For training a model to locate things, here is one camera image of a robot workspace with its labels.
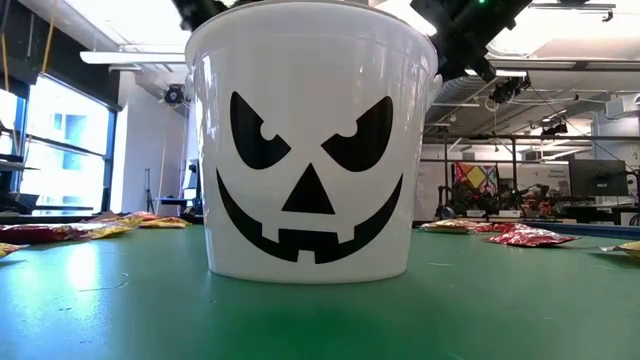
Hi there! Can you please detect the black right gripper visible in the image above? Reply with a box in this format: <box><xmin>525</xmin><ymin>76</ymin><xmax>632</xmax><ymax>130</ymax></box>
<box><xmin>437</xmin><ymin>19</ymin><xmax>499</xmax><ymax>84</ymax></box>

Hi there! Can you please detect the yellow candy packet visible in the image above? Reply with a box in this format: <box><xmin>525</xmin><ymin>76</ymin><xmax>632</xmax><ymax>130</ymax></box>
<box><xmin>599</xmin><ymin>240</ymin><xmax>640</xmax><ymax>259</ymax></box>
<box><xmin>419</xmin><ymin>218</ymin><xmax>481</xmax><ymax>235</ymax></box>
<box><xmin>74</xmin><ymin>219</ymin><xmax>144</xmax><ymax>240</ymax></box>
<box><xmin>0</xmin><ymin>242</ymin><xmax>30</xmax><ymax>259</ymax></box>
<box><xmin>138</xmin><ymin>216</ymin><xmax>194</xmax><ymax>230</ymax></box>

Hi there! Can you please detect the black track spotlight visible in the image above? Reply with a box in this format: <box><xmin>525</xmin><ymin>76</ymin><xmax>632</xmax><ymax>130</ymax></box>
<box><xmin>540</xmin><ymin>119</ymin><xmax>569</xmax><ymax>137</ymax></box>
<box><xmin>488</xmin><ymin>75</ymin><xmax>532</xmax><ymax>105</ymax></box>

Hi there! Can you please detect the black metal rack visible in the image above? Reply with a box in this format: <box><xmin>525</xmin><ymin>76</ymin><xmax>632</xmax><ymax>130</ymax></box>
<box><xmin>422</xmin><ymin>132</ymin><xmax>640</xmax><ymax>221</ymax></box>

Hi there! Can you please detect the colourful patterned quilt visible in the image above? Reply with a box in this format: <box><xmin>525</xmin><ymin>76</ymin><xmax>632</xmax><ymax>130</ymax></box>
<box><xmin>453</xmin><ymin>162</ymin><xmax>500</xmax><ymax>201</ymax></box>

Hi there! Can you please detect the background robot rig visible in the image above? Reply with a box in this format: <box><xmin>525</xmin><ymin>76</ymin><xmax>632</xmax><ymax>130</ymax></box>
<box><xmin>434</xmin><ymin>179</ymin><xmax>556</xmax><ymax>221</ymax></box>

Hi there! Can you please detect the white jack-o-lantern face bucket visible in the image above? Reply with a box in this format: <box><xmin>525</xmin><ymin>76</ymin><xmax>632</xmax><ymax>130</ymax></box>
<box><xmin>183</xmin><ymin>0</ymin><xmax>444</xmax><ymax>285</ymax></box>

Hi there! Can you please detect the white ceiling unit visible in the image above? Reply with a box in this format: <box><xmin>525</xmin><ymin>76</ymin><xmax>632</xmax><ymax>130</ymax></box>
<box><xmin>603</xmin><ymin>93</ymin><xmax>640</xmax><ymax>120</ymax></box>

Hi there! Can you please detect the dark background monitor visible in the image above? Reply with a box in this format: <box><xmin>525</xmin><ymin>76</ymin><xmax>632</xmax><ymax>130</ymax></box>
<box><xmin>568</xmin><ymin>158</ymin><xmax>630</xmax><ymax>198</ymax></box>

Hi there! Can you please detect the black round ceiling lamp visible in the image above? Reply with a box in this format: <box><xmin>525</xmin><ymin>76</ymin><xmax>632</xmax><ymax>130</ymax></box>
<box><xmin>162</xmin><ymin>83</ymin><xmax>187</xmax><ymax>107</ymax></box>

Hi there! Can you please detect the monitor on black rolling stand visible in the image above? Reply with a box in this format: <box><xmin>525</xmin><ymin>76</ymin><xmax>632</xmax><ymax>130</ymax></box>
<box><xmin>157</xmin><ymin>157</ymin><xmax>204</xmax><ymax>217</ymax></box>

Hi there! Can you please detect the white ceiling light fixture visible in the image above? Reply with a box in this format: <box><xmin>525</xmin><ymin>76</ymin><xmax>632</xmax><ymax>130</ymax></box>
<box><xmin>78</xmin><ymin>49</ymin><xmax>187</xmax><ymax>66</ymax></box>

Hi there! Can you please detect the black tripod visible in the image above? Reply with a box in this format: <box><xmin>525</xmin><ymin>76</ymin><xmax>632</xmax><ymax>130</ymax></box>
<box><xmin>143</xmin><ymin>167</ymin><xmax>156</xmax><ymax>215</ymax></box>

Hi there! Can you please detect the green table mat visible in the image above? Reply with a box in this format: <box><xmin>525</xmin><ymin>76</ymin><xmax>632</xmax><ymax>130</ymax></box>
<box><xmin>0</xmin><ymin>223</ymin><xmax>640</xmax><ymax>360</ymax></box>

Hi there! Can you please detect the dark ceiling rail fixture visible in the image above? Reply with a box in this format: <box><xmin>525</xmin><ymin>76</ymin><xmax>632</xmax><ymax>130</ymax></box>
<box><xmin>529</xmin><ymin>1</ymin><xmax>617</xmax><ymax>24</ymax></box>

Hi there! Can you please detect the large glass window wall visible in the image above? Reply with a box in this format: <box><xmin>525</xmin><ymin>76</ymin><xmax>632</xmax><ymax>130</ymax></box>
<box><xmin>0</xmin><ymin>74</ymin><xmax>119</xmax><ymax>216</ymax></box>

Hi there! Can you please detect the yellow hanging cable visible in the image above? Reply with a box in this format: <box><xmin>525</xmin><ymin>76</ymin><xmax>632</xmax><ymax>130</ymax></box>
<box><xmin>0</xmin><ymin>32</ymin><xmax>10</xmax><ymax>94</ymax></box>
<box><xmin>40</xmin><ymin>4</ymin><xmax>57</xmax><ymax>76</ymax></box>

